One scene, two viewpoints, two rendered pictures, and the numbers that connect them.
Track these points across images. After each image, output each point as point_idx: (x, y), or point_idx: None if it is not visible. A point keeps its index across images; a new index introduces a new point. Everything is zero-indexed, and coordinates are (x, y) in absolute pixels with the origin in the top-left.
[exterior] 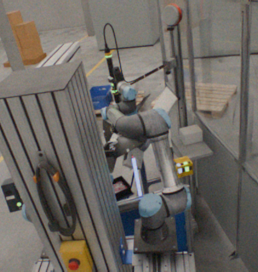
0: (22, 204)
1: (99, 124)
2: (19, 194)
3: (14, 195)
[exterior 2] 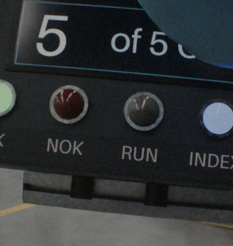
0: (20, 109)
1: (192, 227)
2: (40, 18)
3: None
